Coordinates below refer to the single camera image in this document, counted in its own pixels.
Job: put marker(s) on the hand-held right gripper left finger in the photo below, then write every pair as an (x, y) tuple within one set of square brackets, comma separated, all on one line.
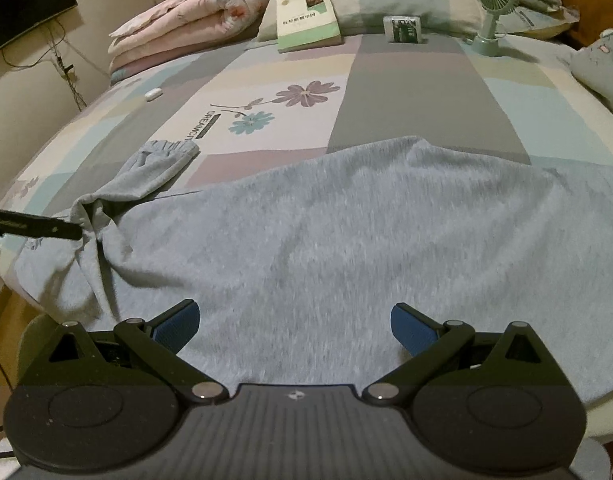
[(179, 325)]

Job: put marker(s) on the small white box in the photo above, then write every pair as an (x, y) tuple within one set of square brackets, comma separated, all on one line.
[(403, 30)]

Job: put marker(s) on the grey sweatpants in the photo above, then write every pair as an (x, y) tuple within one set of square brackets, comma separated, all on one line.
[(336, 235)]

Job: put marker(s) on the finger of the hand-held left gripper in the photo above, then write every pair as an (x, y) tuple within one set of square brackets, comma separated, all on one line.
[(46, 227)]

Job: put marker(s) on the grey cartoon face cushion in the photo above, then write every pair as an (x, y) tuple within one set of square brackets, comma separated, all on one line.
[(606, 70)]

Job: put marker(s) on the white earbud case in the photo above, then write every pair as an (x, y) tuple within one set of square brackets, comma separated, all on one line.
[(153, 94)]

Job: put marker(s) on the patchwork bed sheet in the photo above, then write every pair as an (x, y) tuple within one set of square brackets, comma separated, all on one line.
[(411, 95)]

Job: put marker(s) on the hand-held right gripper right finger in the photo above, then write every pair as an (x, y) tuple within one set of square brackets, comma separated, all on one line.
[(411, 327)]

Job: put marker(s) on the small patchwork pillow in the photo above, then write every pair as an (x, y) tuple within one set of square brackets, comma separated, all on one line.
[(541, 22)]

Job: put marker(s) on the pink folded quilt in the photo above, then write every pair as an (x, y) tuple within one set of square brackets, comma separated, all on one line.
[(186, 20)]

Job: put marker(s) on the green handheld fan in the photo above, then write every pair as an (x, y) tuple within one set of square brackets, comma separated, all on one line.
[(486, 47)]

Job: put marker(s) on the large patchwork pillow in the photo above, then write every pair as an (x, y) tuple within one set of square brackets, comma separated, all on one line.
[(411, 0)]

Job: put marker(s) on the green book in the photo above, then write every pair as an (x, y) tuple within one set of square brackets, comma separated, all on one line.
[(306, 15)]

